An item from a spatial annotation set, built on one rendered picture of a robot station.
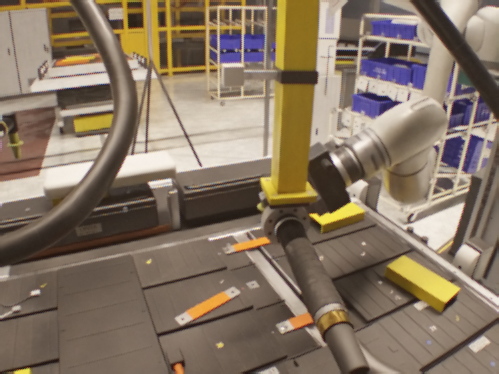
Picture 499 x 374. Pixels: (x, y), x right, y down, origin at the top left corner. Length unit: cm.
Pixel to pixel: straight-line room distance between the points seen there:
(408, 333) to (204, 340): 40
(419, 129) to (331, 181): 19
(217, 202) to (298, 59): 59
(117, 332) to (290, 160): 45
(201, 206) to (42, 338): 53
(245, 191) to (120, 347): 57
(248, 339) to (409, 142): 47
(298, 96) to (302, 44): 8
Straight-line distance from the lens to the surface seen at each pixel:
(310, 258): 54
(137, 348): 71
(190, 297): 80
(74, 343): 75
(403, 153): 72
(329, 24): 458
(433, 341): 79
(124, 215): 99
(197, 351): 70
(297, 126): 57
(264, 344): 71
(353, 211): 108
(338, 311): 47
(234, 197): 105
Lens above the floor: 155
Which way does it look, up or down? 26 degrees down
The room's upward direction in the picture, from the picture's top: 1 degrees clockwise
